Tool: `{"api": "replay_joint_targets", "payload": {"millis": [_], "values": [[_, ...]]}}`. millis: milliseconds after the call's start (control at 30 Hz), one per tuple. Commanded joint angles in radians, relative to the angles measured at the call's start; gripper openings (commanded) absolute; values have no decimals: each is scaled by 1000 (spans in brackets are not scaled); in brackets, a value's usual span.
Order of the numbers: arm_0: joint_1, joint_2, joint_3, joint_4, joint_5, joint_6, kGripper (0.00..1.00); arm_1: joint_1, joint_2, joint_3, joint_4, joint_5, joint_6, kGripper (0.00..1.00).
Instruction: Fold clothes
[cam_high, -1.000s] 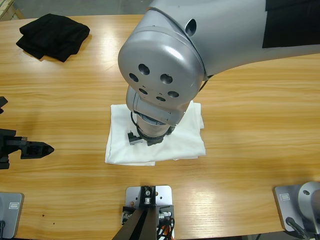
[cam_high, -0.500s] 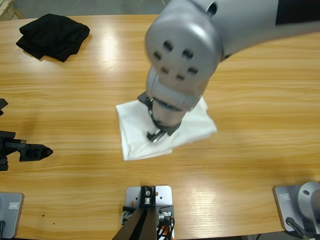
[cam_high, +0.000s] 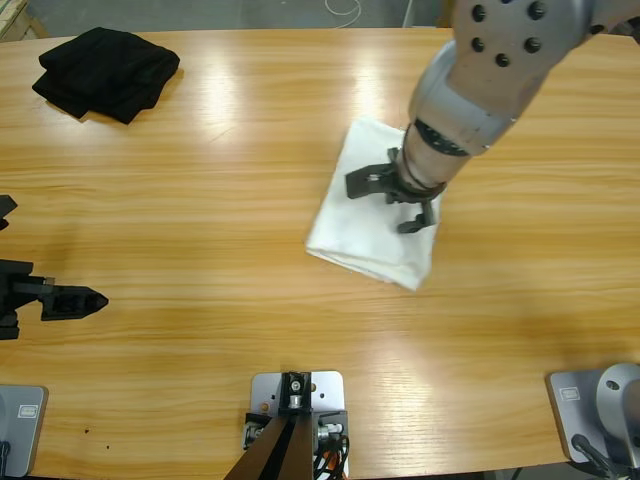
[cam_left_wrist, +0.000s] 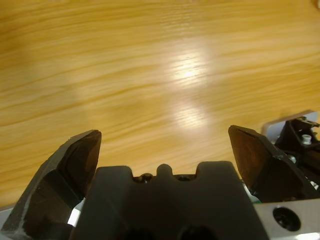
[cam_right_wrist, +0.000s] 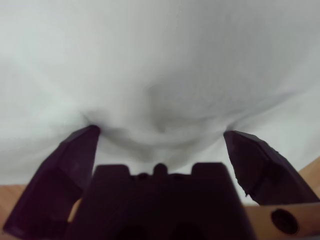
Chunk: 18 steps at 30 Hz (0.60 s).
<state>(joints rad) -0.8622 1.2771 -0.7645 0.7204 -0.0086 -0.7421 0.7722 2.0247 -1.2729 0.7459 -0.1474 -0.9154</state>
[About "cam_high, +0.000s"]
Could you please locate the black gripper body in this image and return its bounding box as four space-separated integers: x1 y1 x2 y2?
384 179 447 235
0 259 54 341

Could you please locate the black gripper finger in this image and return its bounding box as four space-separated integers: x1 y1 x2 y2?
40 285 110 321

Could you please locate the white t-shirt with black logo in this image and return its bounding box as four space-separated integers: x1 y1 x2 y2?
304 117 444 292

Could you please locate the black garment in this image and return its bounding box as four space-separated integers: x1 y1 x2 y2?
30 27 181 125

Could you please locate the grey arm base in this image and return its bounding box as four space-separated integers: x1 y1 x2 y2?
544 363 640 466
0 383 50 479

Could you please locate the light wooden crate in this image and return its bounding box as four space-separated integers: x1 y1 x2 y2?
0 0 51 41

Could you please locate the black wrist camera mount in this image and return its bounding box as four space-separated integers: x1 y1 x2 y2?
0 195 19 231
344 147 401 201

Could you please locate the white floor cable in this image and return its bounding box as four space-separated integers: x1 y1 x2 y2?
324 0 362 24

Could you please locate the white mount block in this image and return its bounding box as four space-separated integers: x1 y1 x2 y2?
249 370 347 480

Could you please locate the dark camera post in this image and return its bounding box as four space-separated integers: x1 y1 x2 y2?
224 372 321 480

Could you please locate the orange and black cable bundle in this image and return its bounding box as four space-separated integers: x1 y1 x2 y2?
310 434 352 480

